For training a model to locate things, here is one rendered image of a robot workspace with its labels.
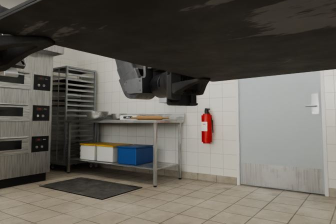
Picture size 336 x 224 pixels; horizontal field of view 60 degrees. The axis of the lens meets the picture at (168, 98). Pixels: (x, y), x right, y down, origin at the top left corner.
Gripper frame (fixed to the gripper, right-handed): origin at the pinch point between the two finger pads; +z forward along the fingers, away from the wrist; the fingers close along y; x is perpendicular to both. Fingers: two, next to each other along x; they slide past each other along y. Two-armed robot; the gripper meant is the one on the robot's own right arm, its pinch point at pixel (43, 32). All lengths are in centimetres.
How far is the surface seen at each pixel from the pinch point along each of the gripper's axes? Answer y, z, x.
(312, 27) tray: 0.3, 23.5, 0.1
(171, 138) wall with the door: 36, -28, -438
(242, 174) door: 80, 73, -387
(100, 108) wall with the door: -16, -172, -515
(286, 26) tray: 0.4, 21.2, 0.8
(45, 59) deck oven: -82, -210, -378
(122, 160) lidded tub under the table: 67, -97, -402
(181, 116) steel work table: 2, -11, -420
